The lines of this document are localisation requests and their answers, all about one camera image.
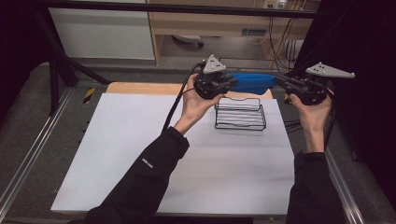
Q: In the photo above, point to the blue towel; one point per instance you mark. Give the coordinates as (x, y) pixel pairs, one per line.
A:
(252, 83)

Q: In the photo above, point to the wooden table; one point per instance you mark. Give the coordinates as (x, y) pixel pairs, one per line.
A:
(149, 88)

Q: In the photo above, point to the white power strip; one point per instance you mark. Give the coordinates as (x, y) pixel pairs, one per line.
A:
(274, 3)

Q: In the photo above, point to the person's right hand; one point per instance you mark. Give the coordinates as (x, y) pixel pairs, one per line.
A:
(314, 116)

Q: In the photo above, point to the black metal stand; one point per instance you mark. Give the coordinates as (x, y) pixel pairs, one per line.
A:
(299, 70)
(54, 84)

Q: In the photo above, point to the white cabinet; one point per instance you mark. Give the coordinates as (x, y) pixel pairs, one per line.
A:
(102, 31)

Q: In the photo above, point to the black horizontal frame bar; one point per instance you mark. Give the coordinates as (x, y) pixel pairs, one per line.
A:
(186, 8)

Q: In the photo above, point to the wooden desk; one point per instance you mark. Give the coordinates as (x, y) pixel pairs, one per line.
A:
(218, 23)

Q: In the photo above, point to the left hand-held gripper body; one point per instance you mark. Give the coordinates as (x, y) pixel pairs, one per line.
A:
(210, 85)

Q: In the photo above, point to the white table board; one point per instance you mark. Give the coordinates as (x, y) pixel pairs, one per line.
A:
(233, 161)

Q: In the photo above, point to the black curtain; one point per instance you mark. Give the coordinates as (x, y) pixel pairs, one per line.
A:
(370, 109)
(15, 46)

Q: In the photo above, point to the person's left hand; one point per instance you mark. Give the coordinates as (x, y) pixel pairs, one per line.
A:
(193, 109)

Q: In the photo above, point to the office chair wheel base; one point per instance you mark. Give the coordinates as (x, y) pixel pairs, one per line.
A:
(190, 39)

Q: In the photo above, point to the aluminium floor rail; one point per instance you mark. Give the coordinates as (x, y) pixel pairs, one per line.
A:
(31, 149)
(342, 186)

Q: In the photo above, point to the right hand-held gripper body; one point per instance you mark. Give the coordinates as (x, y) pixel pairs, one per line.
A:
(311, 90)

